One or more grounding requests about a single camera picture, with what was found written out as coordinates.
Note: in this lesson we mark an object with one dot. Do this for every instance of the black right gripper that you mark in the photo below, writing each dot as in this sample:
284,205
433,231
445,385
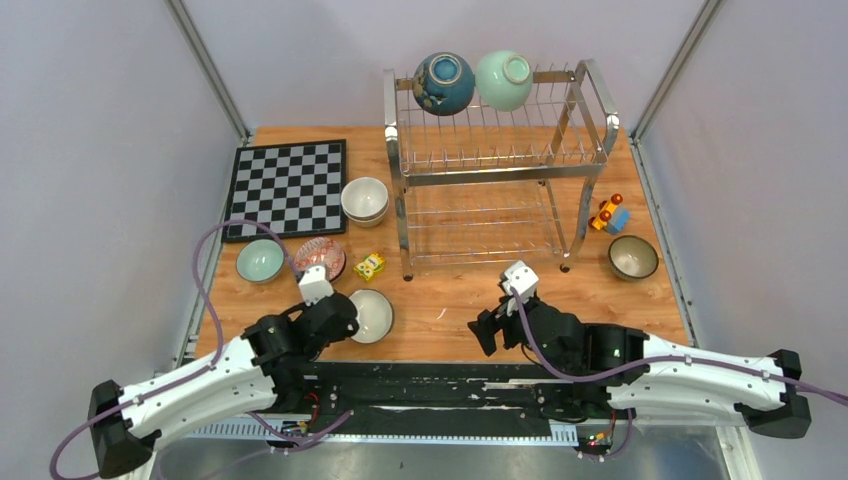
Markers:
487,324

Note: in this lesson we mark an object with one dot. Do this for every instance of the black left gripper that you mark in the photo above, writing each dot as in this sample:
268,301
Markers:
346,332

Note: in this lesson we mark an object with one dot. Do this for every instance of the teal white striped bowl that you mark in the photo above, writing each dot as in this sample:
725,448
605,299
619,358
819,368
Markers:
375,316

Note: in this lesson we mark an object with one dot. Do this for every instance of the pale green striped bowl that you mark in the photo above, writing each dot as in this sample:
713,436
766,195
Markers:
260,261

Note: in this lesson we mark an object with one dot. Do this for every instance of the cream bowl green leaf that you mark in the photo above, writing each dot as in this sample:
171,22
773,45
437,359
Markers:
368,222

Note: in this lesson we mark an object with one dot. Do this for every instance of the plain cream bowl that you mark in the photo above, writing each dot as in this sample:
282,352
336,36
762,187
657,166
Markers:
364,198

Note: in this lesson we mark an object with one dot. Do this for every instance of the steel two-tier dish rack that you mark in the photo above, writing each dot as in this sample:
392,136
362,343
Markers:
485,186

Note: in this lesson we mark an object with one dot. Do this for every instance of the dark patterned rim bowl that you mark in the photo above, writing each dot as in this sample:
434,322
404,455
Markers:
632,258

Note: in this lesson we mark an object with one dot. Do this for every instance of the dark blue glazed bowl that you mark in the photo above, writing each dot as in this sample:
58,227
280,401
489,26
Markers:
443,84

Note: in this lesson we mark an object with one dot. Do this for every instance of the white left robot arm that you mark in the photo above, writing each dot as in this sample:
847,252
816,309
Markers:
260,369

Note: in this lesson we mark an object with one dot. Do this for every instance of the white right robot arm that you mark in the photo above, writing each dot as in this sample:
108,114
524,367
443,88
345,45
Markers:
611,368

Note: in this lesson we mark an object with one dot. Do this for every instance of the yellow green toy block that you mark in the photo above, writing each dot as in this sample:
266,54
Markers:
370,266

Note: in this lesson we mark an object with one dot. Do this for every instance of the black white chessboard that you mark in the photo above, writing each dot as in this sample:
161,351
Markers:
293,189

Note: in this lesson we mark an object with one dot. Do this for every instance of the orange blue toy car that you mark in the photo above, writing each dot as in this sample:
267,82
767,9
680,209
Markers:
612,217

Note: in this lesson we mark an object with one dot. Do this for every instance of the mint green glazed bowl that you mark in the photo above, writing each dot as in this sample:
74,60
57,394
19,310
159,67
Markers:
504,80

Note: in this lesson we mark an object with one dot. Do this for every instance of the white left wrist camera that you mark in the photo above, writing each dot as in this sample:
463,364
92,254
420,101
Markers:
314,284

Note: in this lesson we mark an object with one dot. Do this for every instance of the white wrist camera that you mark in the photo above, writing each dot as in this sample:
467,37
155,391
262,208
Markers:
519,284
314,284

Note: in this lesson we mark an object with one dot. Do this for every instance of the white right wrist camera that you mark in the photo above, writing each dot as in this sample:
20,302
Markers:
519,284

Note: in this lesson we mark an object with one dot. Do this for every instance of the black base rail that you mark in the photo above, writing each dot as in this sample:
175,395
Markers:
403,399

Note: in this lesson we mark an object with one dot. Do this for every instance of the aluminium left frame post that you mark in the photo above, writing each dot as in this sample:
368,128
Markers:
196,44

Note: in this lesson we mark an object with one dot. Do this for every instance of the aluminium frame post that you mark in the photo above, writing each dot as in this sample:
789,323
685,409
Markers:
196,44
687,47

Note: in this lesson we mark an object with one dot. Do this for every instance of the aluminium right frame post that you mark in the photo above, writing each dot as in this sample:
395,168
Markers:
687,47

